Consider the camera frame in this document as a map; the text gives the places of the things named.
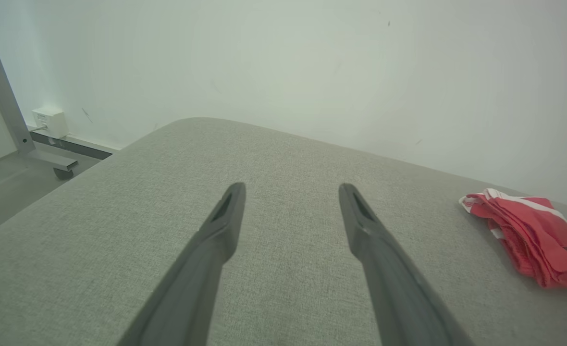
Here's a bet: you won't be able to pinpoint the white wall outlet box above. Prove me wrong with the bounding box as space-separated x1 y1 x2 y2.
31 108 68 139

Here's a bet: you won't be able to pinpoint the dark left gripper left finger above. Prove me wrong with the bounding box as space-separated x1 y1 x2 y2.
118 182 247 346

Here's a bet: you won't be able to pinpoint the grey metal frame with caster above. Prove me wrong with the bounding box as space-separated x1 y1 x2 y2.
0 5 116 181

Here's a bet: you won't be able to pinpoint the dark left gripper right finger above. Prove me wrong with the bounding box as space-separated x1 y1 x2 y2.
339 183 474 346

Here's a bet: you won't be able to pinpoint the red shorts with white stripes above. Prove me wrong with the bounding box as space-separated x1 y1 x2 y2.
459 188 567 298

